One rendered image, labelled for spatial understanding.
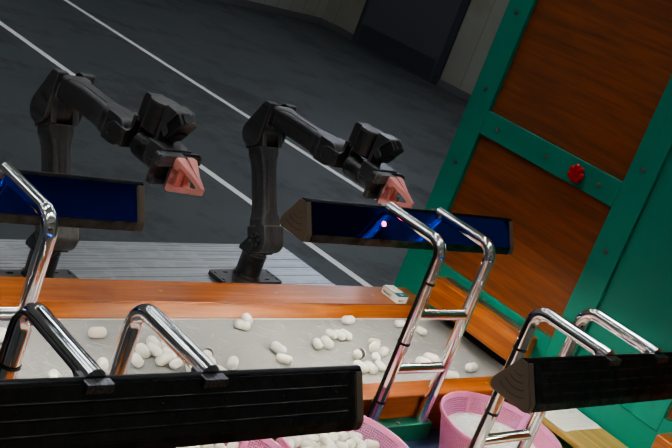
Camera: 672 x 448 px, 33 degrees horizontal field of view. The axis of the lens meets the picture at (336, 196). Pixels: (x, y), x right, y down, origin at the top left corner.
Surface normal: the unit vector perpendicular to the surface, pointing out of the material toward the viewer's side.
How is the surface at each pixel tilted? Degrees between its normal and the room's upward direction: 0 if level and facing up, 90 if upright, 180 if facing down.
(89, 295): 0
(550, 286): 90
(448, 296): 90
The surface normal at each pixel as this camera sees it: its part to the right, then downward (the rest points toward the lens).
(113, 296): 0.35, -0.90
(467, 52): -0.67, -0.04
